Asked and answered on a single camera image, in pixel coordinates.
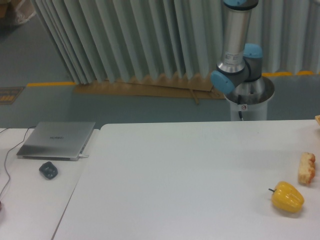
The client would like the wooden basket corner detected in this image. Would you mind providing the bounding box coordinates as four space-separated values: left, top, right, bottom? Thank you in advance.
314 115 320 126

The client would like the pale green folding curtain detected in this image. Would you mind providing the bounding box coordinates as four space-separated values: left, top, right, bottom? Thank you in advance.
32 0 320 84

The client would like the black laptop cable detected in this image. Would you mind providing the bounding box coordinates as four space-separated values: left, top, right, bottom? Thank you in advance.
0 126 36 198

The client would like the silver closed laptop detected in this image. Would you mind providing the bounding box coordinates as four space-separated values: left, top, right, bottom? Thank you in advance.
16 121 96 161

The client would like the brown cardboard sheet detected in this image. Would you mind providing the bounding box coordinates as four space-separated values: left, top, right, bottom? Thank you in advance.
73 73 225 105

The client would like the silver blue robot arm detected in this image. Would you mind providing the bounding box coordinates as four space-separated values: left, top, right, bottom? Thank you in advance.
210 0 259 94

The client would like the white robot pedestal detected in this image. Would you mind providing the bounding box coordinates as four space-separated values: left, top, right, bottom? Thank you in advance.
225 76 275 121

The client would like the yellow bell pepper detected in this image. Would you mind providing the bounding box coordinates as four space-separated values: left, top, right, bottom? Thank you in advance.
268 181 305 214

